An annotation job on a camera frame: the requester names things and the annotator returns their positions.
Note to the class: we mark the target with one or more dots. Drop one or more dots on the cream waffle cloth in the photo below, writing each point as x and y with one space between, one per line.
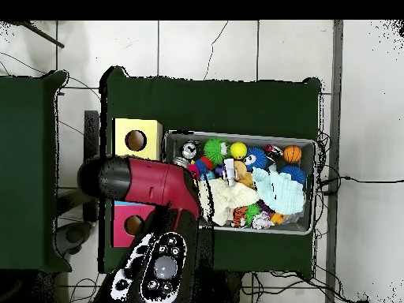
227 199

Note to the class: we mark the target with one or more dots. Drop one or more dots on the light blue waffle cloth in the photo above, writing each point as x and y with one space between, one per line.
281 192

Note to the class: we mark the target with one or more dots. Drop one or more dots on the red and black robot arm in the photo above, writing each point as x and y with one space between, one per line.
158 183

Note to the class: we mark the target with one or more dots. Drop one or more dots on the shallow clear mesh bin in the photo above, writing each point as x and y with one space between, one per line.
308 218

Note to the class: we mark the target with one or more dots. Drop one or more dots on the crushed silver soda can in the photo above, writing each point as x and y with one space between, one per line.
189 150

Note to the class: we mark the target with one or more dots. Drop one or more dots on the large green spiky ball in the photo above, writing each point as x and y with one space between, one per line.
216 149

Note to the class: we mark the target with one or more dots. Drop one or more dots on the grey metal toy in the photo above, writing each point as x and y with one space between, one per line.
228 172

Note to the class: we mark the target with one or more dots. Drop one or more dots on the yellow ball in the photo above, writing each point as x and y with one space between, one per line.
238 150

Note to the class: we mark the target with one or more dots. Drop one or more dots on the blue spiky ball with eyes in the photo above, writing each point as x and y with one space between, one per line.
255 159

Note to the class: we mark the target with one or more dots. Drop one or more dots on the dark green table cloth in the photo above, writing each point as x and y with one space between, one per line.
208 107

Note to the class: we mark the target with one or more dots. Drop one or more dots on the orange striped tiger toy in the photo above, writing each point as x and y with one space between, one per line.
238 216

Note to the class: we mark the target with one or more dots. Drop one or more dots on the orange basketball toy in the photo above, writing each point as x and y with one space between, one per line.
292 154

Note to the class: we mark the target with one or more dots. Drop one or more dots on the black flat panel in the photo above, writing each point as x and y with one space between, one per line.
92 136

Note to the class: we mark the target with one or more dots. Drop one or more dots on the grey stand base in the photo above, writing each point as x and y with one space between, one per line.
69 237

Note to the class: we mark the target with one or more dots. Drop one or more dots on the green cloth side table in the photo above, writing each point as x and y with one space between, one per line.
28 170

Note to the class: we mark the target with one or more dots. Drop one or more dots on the dark thin rod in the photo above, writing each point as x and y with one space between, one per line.
41 35

